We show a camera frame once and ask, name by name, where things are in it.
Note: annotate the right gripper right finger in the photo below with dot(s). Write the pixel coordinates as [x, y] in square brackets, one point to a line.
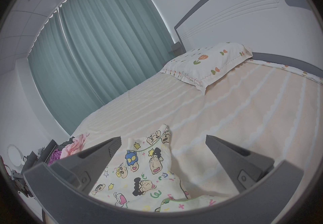
[239, 165]

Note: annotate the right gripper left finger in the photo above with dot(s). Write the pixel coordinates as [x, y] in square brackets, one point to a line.
[83, 167]

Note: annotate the white printed pyjama top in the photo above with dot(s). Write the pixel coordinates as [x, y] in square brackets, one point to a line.
[141, 167]

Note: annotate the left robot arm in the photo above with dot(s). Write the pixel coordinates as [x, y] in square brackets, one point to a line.
[51, 151]

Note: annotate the bed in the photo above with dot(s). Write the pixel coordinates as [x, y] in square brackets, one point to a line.
[214, 117]

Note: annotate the pink garment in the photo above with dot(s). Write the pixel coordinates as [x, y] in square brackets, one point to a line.
[74, 146]

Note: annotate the purple garment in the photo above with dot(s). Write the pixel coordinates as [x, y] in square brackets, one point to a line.
[55, 156]

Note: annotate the black garment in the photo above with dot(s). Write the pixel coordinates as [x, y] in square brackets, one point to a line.
[66, 141]

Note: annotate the white printed pillow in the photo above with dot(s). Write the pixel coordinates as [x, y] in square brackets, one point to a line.
[207, 66]

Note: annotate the blue-green curtain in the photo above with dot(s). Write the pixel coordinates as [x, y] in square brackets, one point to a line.
[101, 41]

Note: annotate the grey bedside table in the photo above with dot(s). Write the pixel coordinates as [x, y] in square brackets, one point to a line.
[177, 49]

